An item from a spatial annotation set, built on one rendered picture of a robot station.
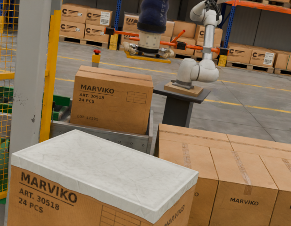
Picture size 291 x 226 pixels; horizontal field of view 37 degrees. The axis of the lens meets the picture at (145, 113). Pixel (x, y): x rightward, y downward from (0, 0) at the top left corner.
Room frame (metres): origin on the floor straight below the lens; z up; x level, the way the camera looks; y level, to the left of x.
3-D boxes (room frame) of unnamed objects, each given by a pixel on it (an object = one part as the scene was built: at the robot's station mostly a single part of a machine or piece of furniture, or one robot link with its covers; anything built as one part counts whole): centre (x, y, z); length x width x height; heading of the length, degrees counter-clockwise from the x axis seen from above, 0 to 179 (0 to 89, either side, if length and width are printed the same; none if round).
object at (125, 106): (3.38, 0.28, 0.75); 0.60 x 0.40 x 0.40; 95
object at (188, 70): (4.13, -0.34, 0.95); 0.18 x 0.16 x 0.22; 98
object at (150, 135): (3.39, -0.06, 0.58); 0.70 x 0.03 x 0.06; 1
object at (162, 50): (3.38, 0.06, 1.20); 0.34 x 0.25 x 0.06; 100
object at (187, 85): (4.13, -0.30, 0.81); 0.22 x 0.18 x 0.06; 70
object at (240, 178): (3.10, -0.74, 0.34); 1.20 x 1.00 x 0.40; 91
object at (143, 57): (3.29, 0.04, 1.16); 0.34 x 0.10 x 0.05; 100
